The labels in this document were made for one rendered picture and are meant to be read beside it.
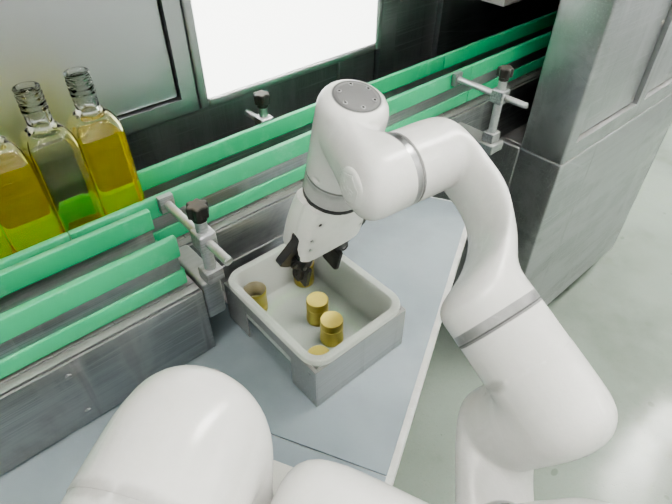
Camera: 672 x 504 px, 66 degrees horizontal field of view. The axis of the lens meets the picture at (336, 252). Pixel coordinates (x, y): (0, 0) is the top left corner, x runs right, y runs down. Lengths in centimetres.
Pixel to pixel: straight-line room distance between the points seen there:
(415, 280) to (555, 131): 53
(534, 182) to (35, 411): 111
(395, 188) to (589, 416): 24
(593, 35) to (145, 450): 108
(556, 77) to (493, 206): 75
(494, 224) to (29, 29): 63
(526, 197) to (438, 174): 89
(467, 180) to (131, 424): 37
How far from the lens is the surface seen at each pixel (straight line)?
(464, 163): 53
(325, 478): 34
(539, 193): 136
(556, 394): 46
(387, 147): 48
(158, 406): 31
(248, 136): 90
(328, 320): 76
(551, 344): 46
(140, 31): 87
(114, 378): 76
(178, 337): 77
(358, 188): 47
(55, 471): 79
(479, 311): 45
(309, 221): 61
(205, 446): 30
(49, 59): 84
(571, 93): 124
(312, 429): 73
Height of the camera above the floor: 139
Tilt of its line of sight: 42 degrees down
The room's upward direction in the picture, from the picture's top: straight up
